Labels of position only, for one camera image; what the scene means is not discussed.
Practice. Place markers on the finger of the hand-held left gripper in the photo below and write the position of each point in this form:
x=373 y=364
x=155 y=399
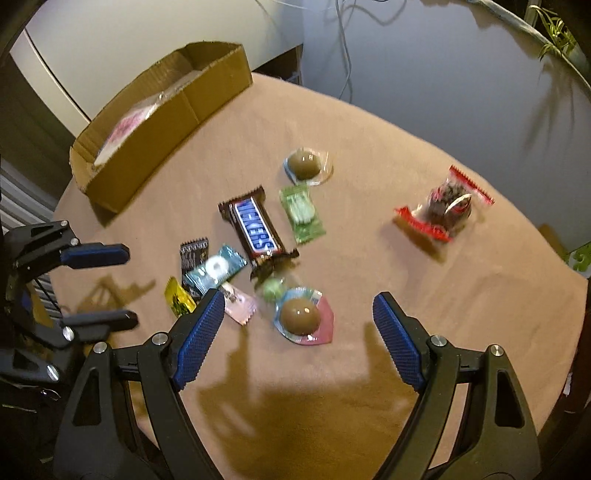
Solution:
x=97 y=254
x=104 y=321

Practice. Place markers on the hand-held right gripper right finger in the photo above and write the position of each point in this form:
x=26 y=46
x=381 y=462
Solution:
x=399 y=344

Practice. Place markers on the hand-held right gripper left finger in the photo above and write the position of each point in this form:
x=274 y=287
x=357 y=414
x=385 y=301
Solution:
x=198 y=344

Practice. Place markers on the cardboard box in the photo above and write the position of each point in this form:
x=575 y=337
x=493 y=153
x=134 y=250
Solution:
x=152 y=152

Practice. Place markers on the brown chocolate bar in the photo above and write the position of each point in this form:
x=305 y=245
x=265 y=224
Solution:
x=256 y=230

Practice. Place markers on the red snack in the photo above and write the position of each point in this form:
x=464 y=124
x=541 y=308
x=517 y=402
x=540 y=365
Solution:
x=445 y=207

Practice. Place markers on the green candy packet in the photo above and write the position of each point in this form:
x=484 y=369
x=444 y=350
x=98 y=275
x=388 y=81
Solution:
x=302 y=214

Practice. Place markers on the small yellow packet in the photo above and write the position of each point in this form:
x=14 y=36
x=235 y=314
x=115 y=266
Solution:
x=178 y=302

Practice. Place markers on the small pink packet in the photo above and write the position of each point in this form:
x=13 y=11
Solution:
x=241 y=308

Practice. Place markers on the teal candy packet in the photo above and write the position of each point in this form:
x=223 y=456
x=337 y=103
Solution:
x=217 y=267

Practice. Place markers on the small black packet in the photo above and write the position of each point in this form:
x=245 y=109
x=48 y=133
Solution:
x=193 y=251

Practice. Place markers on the grey ribbed panel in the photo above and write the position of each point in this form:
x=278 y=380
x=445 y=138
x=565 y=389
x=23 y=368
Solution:
x=23 y=198

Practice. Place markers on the small green wrapped candy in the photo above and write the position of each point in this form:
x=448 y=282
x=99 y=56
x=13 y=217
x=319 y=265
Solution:
x=273 y=287

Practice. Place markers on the clear pink snack bag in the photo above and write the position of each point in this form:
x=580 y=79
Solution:
x=129 y=122

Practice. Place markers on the green and white bag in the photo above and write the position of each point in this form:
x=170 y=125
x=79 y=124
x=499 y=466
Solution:
x=582 y=259

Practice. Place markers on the beige tablecloth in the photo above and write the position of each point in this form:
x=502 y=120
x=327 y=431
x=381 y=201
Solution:
x=369 y=138

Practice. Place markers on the white cabinet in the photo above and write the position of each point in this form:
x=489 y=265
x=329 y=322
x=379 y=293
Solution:
x=92 y=46

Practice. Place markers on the green potted plant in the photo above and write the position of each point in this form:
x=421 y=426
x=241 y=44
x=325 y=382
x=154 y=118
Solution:
x=554 y=32

